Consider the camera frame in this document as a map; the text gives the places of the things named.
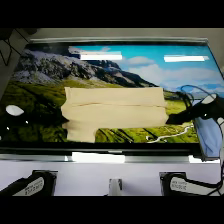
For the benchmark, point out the beige garment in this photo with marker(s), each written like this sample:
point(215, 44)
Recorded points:
point(113, 113)

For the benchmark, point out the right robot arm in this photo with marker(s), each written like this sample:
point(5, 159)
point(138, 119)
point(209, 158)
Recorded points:
point(199, 109)

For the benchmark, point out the light blue garment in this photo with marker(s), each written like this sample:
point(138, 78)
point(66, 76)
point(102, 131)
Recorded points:
point(210, 140)

